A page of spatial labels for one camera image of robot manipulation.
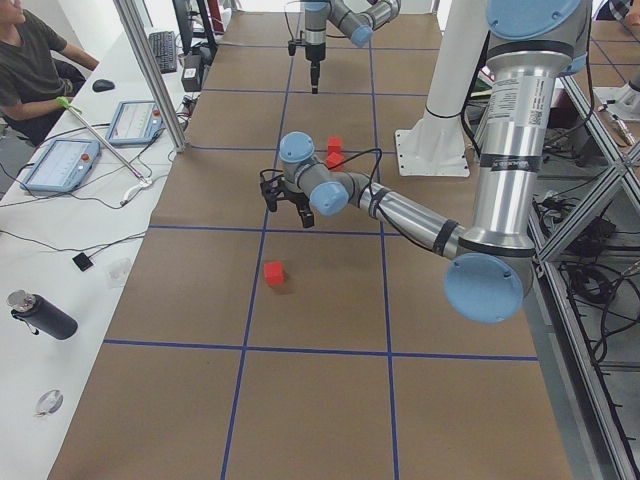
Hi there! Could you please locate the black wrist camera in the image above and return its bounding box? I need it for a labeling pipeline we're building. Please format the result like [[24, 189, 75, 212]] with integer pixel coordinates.
[[259, 168, 283, 201]]

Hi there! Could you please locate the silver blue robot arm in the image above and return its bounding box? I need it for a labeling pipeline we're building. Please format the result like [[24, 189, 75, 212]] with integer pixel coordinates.
[[289, 0, 401, 94], [261, 1, 592, 323]]

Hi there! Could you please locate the black water bottle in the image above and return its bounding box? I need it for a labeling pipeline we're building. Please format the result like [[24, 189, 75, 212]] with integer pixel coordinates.
[[7, 290, 78, 340]]

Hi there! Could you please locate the green tipped reach stick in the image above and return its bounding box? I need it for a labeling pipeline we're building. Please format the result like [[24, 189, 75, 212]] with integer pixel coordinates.
[[56, 96, 153, 188]]

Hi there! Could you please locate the black power box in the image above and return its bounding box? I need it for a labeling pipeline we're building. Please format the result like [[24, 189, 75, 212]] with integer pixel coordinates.
[[181, 54, 203, 93]]

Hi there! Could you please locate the seated person dark shirt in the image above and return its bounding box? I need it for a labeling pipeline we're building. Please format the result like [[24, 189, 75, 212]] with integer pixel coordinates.
[[1, 1, 99, 146]]

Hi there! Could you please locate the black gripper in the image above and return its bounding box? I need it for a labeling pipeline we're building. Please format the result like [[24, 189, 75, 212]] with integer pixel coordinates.
[[266, 184, 315, 228], [305, 43, 325, 94]]

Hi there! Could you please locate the aluminium frame post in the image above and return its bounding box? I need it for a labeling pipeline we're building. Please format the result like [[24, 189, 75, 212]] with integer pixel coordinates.
[[113, 0, 186, 153]]

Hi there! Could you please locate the black computer mouse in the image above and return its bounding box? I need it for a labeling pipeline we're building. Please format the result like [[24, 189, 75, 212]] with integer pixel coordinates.
[[92, 79, 115, 93]]

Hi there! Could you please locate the far teach pendant tablet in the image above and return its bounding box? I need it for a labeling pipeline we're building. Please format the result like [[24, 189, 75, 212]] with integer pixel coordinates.
[[106, 100, 164, 147]]

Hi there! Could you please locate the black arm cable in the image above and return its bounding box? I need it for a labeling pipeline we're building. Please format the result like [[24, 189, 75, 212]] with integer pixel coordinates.
[[329, 147, 383, 191]]

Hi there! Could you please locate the teach pendant tablet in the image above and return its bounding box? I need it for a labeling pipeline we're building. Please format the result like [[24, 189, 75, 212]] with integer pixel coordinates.
[[106, 100, 164, 147], [21, 139, 101, 193]]

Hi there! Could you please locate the aluminium side frame rail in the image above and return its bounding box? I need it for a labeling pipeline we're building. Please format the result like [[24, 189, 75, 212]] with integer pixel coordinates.
[[529, 76, 639, 479]]

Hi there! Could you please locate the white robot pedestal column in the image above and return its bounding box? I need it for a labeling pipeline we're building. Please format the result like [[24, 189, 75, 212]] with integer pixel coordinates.
[[395, 0, 489, 177]]

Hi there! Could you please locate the red block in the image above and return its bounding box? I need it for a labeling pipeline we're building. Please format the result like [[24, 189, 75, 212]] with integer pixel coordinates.
[[325, 152, 345, 172], [263, 261, 286, 286], [327, 136, 342, 155]]

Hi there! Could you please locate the small black square pad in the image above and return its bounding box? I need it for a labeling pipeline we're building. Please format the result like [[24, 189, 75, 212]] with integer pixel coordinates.
[[72, 252, 93, 272]]

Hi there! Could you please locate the black keyboard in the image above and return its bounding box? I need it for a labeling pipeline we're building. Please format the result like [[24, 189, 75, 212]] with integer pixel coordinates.
[[148, 31, 177, 74]]

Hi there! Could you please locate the black floor cable bundle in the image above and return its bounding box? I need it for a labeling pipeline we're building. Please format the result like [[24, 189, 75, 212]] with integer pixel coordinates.
[[554, 214, 640, 381]]

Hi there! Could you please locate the black monitor stand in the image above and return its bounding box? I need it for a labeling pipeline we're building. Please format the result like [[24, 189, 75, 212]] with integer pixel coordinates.
[[172, 0, 218, 57]]

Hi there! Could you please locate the near teach pendant tablet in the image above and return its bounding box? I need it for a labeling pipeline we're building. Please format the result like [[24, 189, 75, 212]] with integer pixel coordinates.
[[21, 139, 101, 193]]

